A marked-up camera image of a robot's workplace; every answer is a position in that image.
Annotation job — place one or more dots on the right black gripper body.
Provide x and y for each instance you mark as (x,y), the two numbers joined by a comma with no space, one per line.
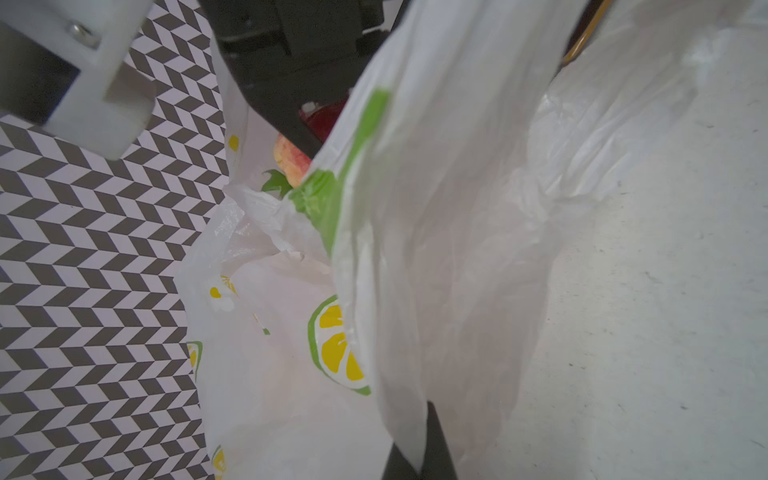
(284,54)

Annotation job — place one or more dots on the red fake apple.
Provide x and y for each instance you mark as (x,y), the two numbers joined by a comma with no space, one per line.
(293,153)

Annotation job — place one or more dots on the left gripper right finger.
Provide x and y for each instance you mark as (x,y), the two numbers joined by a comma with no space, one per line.
(437,464)

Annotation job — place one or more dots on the white lemon print plastic bag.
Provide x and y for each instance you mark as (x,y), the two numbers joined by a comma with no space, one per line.
(407,272)

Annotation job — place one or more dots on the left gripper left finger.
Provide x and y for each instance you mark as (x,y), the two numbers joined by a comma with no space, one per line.
(398,467)

